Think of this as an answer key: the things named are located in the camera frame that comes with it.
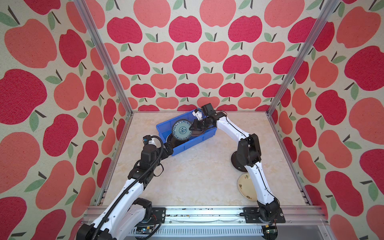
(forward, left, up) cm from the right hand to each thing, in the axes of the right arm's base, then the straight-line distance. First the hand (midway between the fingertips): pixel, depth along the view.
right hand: (192, 127), depth 97 cm
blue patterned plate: (-1, +8, -2) cm, 8 cm away
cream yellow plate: (-32, -34, -12) cm, 48 cm away
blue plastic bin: (-1, +18, -2) cm, 19 cm away
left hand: (-19, +11, +6) cm, 23 cm away
